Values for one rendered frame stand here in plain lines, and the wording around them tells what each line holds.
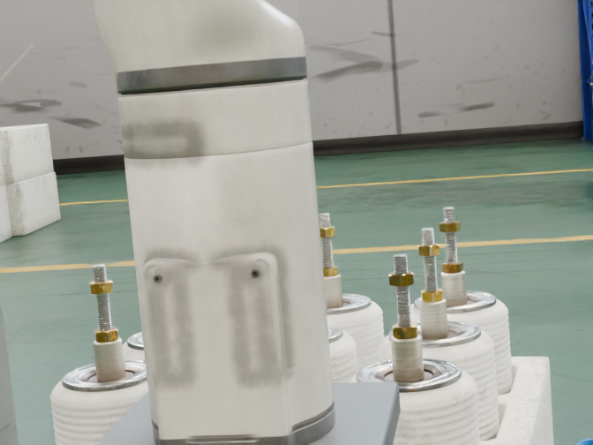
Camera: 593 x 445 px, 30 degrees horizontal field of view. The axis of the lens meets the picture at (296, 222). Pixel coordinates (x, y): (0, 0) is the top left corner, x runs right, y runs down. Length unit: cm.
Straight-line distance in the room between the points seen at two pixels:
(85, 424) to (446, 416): 27
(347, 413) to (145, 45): 21
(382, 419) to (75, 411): 35
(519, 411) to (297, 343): 45
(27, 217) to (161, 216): 339
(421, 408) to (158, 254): 30
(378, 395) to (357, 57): 549
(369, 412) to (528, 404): 41
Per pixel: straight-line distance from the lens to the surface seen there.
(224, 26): 49
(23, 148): 395
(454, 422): 78
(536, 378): 104
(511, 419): 93
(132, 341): 98
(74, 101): 644
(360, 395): 60
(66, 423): 86
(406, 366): 79
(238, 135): 49
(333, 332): 94
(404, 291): 79
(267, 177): 50
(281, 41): 51
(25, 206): 388
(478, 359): 89
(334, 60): 607
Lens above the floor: 48
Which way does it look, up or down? 8 degrees down
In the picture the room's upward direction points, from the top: 5 degrees counter-clockwise
